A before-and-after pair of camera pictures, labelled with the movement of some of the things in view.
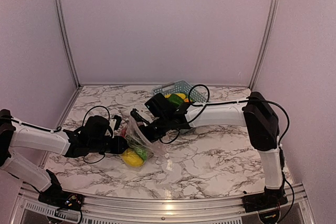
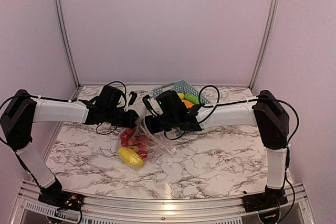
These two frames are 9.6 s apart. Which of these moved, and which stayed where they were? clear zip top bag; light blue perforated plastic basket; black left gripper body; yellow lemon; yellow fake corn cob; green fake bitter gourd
Moved: black left gripper body; green fake bitter gourd; clear zip top bag
Stayed: light blue perforated plastic basket; yellow lemon; yellow fake corn cob
